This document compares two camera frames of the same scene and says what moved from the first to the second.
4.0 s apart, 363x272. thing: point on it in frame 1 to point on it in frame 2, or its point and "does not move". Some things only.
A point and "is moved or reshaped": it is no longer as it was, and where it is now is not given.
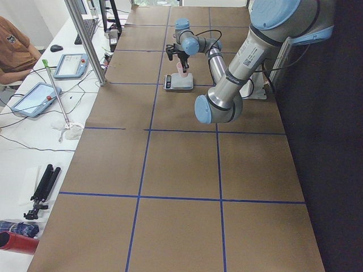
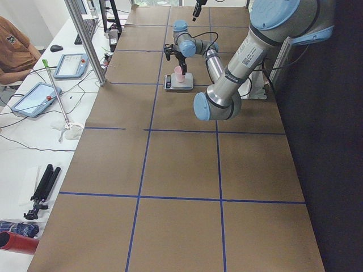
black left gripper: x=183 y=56 does not move
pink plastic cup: x=185 y=64 is moved or reshaped
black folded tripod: x=43 y=191 does not move
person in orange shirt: x=17 y=56 does not move
